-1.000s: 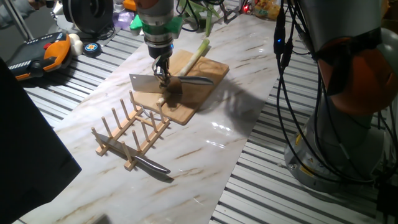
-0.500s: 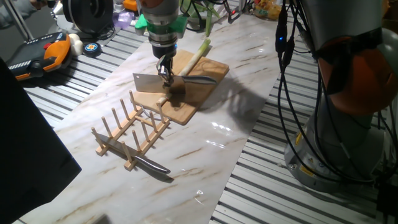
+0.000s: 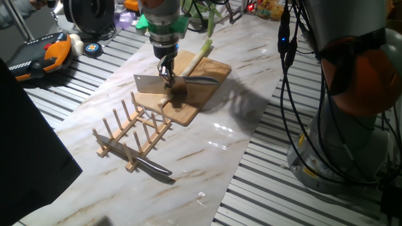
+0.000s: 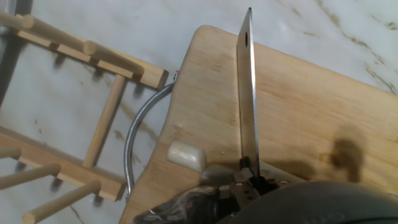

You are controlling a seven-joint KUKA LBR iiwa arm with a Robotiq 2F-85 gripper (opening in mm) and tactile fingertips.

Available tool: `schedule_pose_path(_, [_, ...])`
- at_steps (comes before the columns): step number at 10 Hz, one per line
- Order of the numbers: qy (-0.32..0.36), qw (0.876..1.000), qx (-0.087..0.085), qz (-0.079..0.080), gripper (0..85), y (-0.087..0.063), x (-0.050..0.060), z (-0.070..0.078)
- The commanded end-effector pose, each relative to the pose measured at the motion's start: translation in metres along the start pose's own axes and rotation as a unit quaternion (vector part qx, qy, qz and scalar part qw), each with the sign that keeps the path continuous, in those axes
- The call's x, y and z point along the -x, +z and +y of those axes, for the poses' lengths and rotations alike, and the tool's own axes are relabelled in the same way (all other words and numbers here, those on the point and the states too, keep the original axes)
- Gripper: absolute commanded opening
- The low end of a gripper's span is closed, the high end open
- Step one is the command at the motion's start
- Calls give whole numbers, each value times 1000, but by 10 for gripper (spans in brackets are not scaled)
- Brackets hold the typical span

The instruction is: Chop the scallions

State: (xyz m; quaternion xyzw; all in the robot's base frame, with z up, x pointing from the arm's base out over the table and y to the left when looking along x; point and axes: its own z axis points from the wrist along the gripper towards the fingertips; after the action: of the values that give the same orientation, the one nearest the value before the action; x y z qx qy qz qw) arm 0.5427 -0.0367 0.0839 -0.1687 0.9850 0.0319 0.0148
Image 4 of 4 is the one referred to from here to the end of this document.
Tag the wooden peg knife rack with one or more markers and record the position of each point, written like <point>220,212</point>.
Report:
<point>62,174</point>

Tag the white marble pattern mat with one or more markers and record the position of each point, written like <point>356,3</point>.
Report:
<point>311,18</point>

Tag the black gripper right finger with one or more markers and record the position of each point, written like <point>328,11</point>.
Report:
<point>273,181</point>

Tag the wooden cutting board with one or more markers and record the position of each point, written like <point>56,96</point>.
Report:
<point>311,109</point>

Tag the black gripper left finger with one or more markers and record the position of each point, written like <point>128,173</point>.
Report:
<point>244,189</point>

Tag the pointed steel kitchen knife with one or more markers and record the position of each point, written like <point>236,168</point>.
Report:
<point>6,6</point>

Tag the cut white scallion piece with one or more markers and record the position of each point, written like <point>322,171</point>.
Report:
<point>186,155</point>

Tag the steel cleaver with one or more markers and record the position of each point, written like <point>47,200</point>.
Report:
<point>247,102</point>

